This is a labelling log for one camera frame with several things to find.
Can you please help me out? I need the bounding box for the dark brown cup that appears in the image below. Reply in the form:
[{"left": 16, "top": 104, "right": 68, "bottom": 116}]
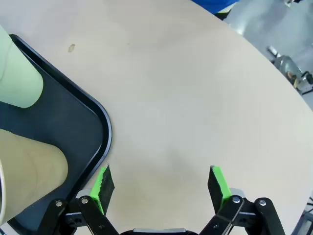
[{"left": 0, "top": 128, "right": 68, "bottom": 225}]

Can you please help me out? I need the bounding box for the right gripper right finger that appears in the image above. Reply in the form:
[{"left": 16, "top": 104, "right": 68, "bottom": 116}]
[{"left": 199, "top": 165, "right": 287, "bottom": 235}]

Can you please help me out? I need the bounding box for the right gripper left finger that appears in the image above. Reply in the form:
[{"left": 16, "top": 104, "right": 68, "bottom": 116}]
[{"left": 36, "top": 163, "right": 120, "bottom": 235}]

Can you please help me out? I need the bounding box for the mint green cup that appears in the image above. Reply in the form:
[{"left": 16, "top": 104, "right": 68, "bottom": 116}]
[{"left": 0, "top": 24, "right": 45, "bottom": 109}]

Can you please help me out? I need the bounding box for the black plastic tray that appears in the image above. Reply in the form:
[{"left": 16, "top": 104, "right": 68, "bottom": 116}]
[{"left": 0, "top": 34, "right": 113, "bottom": 233}]

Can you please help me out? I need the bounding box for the person in blue shirt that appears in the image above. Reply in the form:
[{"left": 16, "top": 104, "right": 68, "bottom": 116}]
[{"left": 190, "top": 0, "right": 239, "bottom": 14}]

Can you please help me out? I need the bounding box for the grey metal stand base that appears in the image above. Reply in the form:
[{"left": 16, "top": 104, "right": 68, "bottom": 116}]
[{"left": 266, "top": 45, "right": 313, "bottom": 95}]

